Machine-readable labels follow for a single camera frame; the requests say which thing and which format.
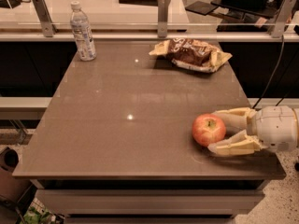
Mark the middle metal glass bracket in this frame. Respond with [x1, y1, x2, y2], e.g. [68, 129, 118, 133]
[157, 0, 170, 38]

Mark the metal glass bracket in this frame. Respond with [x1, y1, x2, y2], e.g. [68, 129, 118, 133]
[269, 0, 297, 38]
[157, 0, 170, 38]
[32, 0, 56, 37]

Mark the brown chip bag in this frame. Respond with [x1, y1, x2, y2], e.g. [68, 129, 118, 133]
[149, 38, 232, 73]

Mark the black cable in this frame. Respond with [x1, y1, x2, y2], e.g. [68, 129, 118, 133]
[251, 35, 299, 109]

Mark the red apple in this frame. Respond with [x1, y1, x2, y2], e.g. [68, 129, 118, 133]
[192, 114, 226, 147]

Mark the left metal glass bracket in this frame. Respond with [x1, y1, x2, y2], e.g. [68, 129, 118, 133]
[32, 0, 56, 37]

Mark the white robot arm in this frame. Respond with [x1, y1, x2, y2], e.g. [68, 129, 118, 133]
[208, 105, 299, 156]

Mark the grey table drawer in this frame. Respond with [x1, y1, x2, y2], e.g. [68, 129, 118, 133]
[36, 189, 264, 216]

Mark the metal rail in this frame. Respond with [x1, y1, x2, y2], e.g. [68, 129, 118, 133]
[0, 32, 299, 43]

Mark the right metal glass bracket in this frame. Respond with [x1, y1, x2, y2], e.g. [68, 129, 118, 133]
[269, 0, 297, 38]

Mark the green patterned bag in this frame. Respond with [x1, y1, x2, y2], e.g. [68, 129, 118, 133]
[20, 198, 64, 224]

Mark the clear plastic water bottle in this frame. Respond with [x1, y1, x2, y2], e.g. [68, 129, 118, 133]
[70, 1, 96, 61]

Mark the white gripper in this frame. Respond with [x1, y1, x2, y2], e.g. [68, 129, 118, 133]
[207, 105, 296, 156]

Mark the brown bin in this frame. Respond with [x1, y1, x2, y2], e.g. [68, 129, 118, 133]
[0, 147, 31, 205]

